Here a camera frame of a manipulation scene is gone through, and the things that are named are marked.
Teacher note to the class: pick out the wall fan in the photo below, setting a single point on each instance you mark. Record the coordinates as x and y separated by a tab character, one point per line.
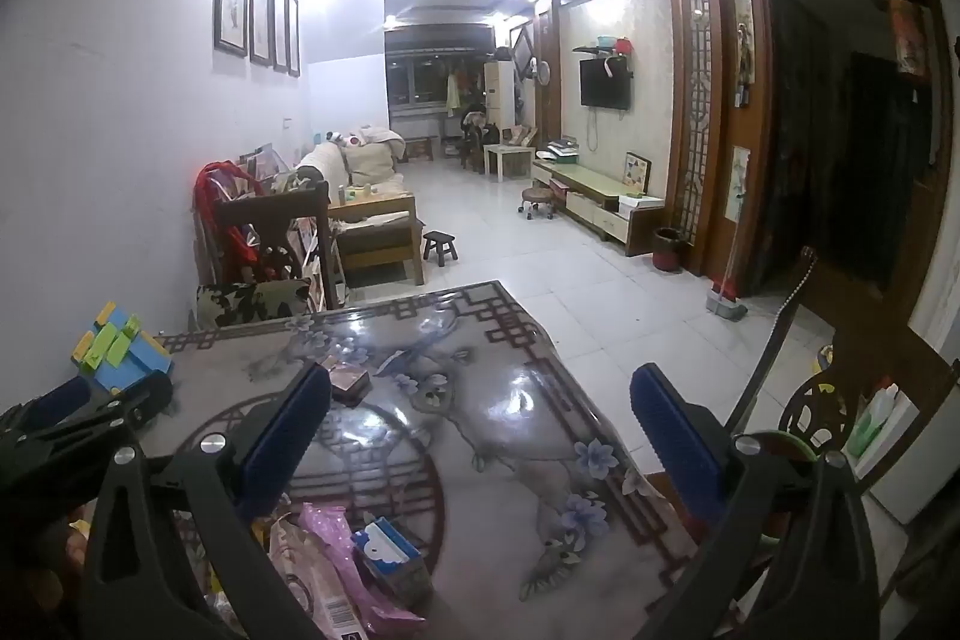
540	72

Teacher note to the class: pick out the balcony window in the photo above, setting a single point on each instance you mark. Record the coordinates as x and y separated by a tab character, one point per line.
427	78

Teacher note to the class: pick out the small brown box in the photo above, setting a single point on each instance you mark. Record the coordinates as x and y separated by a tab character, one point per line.
347	381

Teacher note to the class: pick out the long low television cabinet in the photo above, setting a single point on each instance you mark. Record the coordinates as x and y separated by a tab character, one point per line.
592	201

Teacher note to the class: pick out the camouflage cushion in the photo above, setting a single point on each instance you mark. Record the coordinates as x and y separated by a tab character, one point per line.
247	304

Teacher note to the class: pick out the pink dotted wrapper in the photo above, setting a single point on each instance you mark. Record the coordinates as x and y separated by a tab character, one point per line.
334	542

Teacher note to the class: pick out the round wheeled stool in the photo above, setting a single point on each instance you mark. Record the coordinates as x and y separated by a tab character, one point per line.
536	197

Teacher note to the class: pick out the stack of books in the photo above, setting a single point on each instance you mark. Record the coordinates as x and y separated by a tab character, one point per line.
561	150

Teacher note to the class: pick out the wall shelf with items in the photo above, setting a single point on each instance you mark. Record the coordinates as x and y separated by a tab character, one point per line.
604	46

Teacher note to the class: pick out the standing air conditioner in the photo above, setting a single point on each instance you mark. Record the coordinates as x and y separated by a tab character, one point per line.
499	100

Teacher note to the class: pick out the small dark wooden stool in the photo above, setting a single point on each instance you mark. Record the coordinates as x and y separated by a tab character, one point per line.
439	244

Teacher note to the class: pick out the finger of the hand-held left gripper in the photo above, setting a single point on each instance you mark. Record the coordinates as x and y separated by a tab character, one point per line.
139	400
56	401

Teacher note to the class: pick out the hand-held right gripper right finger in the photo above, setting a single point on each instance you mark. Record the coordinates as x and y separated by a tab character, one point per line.
675	445

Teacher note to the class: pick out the wooden lattice wall panel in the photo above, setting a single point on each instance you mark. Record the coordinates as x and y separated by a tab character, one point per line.
694	108

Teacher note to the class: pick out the carved dark wooden chair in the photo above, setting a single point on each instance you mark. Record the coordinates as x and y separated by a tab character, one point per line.
862	325

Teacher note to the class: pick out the wall calendar poster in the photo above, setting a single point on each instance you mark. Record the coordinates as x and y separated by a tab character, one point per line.
743	33

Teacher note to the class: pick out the colourful picture board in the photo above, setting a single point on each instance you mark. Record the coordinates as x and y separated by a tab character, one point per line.
638	171

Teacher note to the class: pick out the yellow toy bag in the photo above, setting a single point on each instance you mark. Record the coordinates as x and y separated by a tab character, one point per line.
827	361

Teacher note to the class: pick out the white covered sofa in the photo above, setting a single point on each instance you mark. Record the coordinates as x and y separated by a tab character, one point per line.
367	156

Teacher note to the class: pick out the red door poster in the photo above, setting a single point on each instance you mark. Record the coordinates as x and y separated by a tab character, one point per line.
910	40

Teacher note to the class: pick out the small wall poster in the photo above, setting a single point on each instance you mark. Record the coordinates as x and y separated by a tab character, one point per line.
740	171

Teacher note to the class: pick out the wall-mounted black television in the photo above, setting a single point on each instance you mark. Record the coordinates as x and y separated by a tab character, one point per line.
604	84

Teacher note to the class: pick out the small red waste bin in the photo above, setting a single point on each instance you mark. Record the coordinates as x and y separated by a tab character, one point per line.
667	250

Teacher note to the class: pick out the grey dustpan with broom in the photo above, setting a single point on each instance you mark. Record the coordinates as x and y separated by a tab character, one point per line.
726	304

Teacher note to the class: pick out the blue and white packet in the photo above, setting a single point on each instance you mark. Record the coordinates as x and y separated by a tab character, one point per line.
394	561

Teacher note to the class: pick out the bookshelf with books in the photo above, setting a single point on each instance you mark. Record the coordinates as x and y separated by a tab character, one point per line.
300	212

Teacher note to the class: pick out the beige snack packet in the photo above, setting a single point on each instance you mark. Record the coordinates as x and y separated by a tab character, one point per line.
304	572

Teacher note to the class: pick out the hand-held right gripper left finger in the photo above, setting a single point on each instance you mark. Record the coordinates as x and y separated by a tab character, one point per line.
289	434

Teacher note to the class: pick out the red bag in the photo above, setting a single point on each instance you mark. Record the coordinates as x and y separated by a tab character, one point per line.
221	212

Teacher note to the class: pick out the colourful toy blocks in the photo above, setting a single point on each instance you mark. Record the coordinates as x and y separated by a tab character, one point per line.
120	351

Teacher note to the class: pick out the pale green packet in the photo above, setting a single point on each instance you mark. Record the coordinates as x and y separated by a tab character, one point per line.
871	424

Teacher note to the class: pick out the white side table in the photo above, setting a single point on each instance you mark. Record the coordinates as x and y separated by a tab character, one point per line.
508	154

